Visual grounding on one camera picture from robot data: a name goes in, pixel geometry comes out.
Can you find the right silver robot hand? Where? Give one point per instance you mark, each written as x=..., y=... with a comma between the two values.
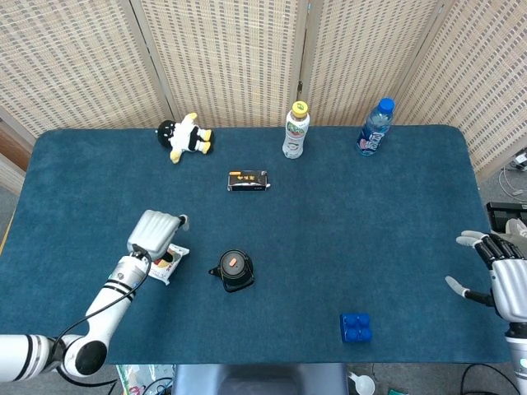
x=510, y=288

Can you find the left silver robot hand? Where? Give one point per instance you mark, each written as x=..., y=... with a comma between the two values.
x=154, y=232

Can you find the black lid with orange knob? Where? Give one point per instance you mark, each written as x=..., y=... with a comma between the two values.
x=226, y=268

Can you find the black cast iron teapot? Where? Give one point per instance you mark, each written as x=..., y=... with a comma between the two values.
x=247, y=282

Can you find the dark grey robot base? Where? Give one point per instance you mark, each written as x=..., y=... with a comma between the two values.
x=259, y=378

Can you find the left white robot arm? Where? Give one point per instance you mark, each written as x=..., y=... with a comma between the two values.
x=111, y=296

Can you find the white snack packet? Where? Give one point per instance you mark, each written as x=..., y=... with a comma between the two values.
x=175, y=264

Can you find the black case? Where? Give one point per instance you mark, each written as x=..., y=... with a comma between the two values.
x=498, y=210

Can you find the black white yellow plush toy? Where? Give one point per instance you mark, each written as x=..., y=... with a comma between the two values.
x=185, y=136

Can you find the black box with gold print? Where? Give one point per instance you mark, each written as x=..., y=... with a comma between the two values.
x=247, y=181

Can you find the printed plastic bag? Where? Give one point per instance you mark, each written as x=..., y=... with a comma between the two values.
x=131, y=378

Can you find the blue building block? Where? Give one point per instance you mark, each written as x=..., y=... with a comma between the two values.
x=356, y=329

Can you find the brown wooden panel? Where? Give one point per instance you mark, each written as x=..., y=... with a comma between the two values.
x=12, y=148

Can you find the yellow capped drink bottle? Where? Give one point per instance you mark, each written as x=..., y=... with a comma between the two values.
x=294, y=140

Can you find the blue table mat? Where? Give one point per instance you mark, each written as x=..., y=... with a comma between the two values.
x=329, y=226

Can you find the white plastic scoop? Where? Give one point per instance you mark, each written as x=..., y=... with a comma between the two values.
x=364, y=384

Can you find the woven folding screen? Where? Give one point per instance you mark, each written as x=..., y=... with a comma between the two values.
x=226, y=61

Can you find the blue capped drink bottle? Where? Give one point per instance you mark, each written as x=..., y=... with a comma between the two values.
x=372, y=138

